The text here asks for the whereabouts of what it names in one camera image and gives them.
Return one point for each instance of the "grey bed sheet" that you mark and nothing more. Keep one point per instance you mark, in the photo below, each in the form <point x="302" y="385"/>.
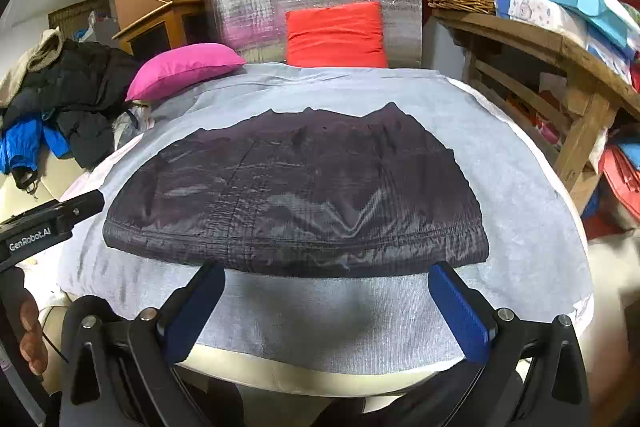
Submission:
<point x="525" y="217"/>

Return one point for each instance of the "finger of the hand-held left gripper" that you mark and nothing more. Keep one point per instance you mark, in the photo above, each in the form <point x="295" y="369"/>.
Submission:
<point x="85" y="207"/>

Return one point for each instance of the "red pillow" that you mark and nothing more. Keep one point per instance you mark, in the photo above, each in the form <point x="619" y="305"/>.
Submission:
<point x="336" y="34"/>

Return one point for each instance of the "person's left hand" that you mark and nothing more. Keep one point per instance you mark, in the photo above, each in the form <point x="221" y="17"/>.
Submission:
<point x="34" y="337"/>

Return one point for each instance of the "wooden table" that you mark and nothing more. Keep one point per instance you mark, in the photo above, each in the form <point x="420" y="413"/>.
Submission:
<point x="585" y="107"/>

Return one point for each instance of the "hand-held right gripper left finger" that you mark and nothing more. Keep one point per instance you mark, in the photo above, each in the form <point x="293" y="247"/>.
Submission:
<point x="196" y="307"/>

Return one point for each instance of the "cream upholstered seat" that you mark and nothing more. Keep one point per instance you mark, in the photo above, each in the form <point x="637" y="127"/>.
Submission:
<point x="300" y="379"/>

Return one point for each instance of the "blue jacket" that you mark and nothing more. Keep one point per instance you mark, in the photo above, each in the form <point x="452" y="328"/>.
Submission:
<point x="20" y="142"/>

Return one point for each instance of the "pink pillow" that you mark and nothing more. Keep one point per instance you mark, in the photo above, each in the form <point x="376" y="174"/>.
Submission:
<point x="185" y="69"/>

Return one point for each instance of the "dark quilted jacket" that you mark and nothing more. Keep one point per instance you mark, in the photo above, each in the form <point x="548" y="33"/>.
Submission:
<point x="300" y="187"/>

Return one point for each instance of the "white printed box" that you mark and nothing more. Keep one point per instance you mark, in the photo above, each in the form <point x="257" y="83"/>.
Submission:
<point x="540" y="14"/>

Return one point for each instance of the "pile of black clothes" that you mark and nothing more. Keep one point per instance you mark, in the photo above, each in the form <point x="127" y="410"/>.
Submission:
<point x="80" y="82"/>

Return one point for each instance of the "white bed cover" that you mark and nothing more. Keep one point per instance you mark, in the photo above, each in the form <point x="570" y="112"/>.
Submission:
<point x="565" y="187"/>

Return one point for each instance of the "beige fleece garment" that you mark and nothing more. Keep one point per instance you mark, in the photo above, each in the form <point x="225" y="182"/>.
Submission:
<point x="30" y="62"/>

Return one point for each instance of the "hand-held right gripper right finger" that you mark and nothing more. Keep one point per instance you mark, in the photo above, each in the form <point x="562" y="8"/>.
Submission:
<point x="460" y="312"/>

